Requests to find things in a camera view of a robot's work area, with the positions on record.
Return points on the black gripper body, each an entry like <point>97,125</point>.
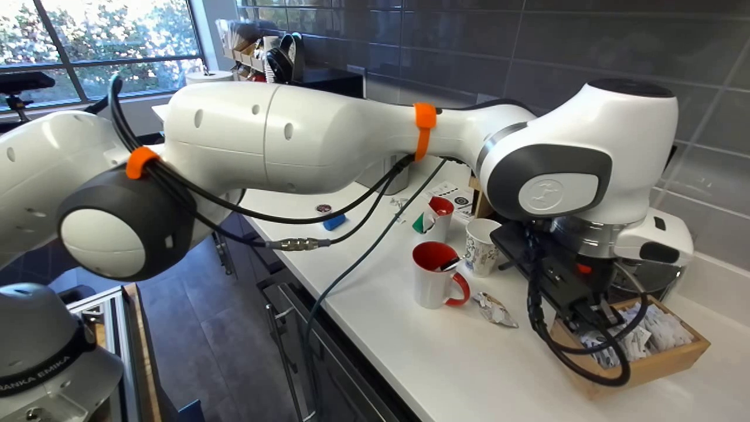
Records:
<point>593,293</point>

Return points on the wooden holder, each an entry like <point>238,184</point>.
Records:
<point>672,361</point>

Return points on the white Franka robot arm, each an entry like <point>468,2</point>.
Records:
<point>273,132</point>

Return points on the white sachet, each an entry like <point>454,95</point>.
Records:
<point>617,347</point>
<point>669,328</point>

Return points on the crumpled foil wrapper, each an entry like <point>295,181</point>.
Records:
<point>496,310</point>

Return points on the white patterned mug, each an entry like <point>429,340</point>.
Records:
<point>481,252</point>

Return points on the small clear glass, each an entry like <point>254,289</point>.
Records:
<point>462,204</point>

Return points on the white mug red inside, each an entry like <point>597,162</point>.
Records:
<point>433,281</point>

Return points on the white mug green print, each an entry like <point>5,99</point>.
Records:
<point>438,218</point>

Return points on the dark lower cabinet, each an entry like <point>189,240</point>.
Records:
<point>342,376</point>

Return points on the blue sponge block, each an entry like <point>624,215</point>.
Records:
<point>333,224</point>

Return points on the small round brown lid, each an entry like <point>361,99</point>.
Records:
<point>325,208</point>

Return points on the shelf clutter pile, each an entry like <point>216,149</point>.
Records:
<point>266,49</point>

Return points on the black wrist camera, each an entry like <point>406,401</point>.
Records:
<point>539,261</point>

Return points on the aluminium frame cart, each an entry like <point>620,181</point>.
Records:
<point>119,328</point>

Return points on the window with dark frame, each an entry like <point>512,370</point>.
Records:
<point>119,37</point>

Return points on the black camera tripod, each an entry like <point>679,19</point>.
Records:
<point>19,84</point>

